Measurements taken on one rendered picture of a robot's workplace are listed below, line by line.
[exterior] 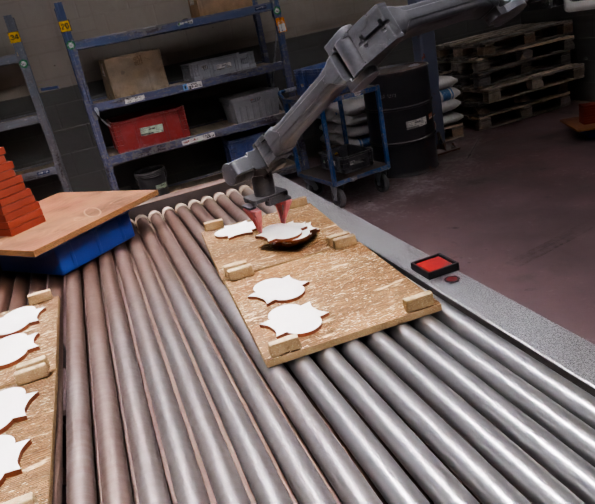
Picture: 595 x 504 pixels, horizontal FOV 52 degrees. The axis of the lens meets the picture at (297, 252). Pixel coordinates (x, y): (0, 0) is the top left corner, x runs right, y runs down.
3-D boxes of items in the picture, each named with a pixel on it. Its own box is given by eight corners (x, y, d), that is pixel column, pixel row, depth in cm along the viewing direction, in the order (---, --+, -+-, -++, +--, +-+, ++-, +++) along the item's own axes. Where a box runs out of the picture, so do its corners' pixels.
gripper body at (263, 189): (289, 196, 157) (284, 169, 155) (255, 208, 153) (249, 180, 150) (276, 192, 163) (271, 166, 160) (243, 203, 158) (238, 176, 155)
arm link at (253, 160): (289, 160, 147) (272, 130, 148) (253, 174, 141) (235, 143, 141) (268, 182, 157) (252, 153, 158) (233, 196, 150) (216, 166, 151)
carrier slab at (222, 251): (310, 207, 190) (309, 202, 189) (357, 246, 152) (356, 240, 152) (202, 236, 183) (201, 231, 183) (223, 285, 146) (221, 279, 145)
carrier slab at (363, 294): (360, 246, 152) (359, 240, 151) (442, 310, 115) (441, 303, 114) (226, 286, 145) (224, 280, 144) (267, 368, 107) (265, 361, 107)
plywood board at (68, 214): (61, 197, 226) (59, 192, 225) (159, 194, 200) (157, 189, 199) (-66, 251, 187) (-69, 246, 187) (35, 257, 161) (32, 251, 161)
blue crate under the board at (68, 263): (75, 233, 213) (66, 207, 209) (138, 235, 197) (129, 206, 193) (-1, 272, 189) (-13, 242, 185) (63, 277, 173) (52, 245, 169)
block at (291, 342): (300, 344, 110) (297, 331, 109) (303, 348, 108) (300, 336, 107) (268, 354, 109) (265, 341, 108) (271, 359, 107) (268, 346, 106)
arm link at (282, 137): (386, 68, 116) (358, 22, 117) (367, 74, 113) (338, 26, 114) (285, 170, 152) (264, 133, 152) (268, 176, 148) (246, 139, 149)
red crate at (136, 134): (182, 131, 581) (175, 102, 571) (192, 136, 541) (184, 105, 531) (114, 148, 563) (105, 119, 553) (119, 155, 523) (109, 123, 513)
